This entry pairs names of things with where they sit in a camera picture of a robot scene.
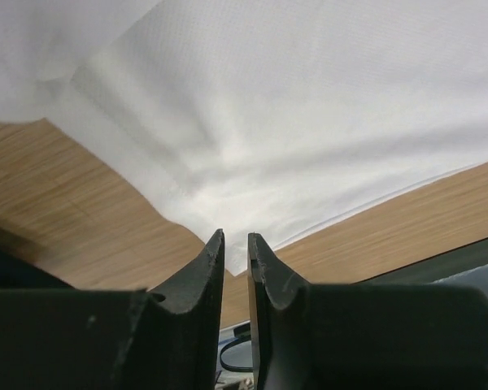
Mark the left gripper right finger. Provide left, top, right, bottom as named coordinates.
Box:
left=248, top=233, right=488, bottom=389

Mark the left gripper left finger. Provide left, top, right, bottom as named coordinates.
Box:
left=0, top=230, right=224, bottom=389

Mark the white t shirt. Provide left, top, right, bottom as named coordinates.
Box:
left=0, top=1, right=488, bottom=275

